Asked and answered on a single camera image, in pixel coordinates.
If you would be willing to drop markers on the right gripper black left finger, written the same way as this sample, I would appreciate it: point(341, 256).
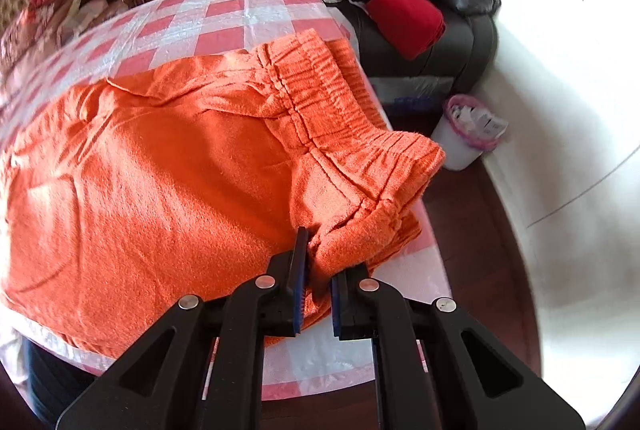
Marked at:
point(270, 305)

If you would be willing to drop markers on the white bin with pink liner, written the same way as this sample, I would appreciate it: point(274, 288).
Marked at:
point(466, 130)

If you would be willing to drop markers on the black leather armchair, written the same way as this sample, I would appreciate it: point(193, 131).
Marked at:
point(453, 65)

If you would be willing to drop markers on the orange terry pants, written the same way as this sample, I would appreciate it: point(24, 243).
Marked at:
point(124, 195)

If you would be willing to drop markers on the red folded cloth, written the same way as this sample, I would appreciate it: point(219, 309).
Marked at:
point(411, 27)

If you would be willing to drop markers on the red white checkered table cover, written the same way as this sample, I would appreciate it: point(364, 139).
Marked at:
point(155, 33)

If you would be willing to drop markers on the stack of pink floral quilts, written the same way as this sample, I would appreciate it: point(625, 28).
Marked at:
point(35, 33)

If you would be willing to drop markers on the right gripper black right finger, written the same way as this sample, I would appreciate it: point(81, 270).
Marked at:
point(365, 308)

